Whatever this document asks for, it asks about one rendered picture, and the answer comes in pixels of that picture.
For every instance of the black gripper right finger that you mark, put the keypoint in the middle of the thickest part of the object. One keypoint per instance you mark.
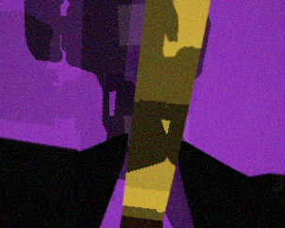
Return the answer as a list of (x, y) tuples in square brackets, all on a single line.
[(221, 197)]

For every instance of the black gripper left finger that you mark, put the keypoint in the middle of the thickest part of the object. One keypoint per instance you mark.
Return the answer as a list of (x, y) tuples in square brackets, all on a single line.
[(85, 179)]

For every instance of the yellow bar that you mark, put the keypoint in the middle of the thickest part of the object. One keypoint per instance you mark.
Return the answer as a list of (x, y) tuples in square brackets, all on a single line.
[(172, 34)]

